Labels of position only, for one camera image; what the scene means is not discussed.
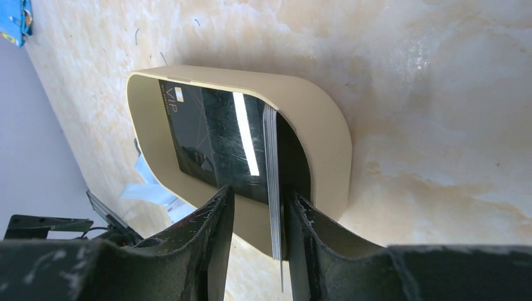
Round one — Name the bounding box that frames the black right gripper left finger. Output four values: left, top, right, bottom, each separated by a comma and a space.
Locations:
1, 185, 235, 300

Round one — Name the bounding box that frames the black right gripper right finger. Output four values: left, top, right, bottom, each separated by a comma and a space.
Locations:
287, 191, 531, 300

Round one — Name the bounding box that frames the black card stack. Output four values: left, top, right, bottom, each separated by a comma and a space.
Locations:
263, 105, 284, 294

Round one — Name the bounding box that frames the gold oval tray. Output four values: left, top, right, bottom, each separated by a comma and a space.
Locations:
126, 65, 352, 257

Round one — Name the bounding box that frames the blue patterned cloth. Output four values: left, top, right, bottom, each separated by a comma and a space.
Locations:
1, 0, 33, 48

